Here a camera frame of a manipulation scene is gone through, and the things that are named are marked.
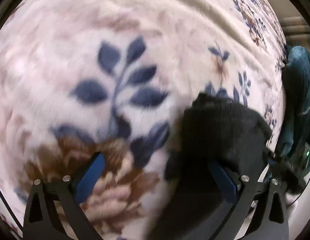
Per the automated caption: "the black striped sweater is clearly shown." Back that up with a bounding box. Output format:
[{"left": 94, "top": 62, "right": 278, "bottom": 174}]
[{"left": 147, "top": 93, "right": 272, "bottom": 239}]

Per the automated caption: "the teal velvet blanket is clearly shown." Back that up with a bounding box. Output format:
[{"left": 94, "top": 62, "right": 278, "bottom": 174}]
[{"left": 275, "top": 46, "right": 310, "bottom": 157}]

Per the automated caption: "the floral bed blanket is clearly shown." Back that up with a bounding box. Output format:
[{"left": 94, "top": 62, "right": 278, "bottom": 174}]
[{"left": 0, "top": 0, "right": 286, "bottom": 239}]

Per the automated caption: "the black cable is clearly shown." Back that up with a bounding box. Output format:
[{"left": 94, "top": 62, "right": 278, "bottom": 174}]
[{"left": 286, "top": 164, "right": 310, "bottom": 208}]

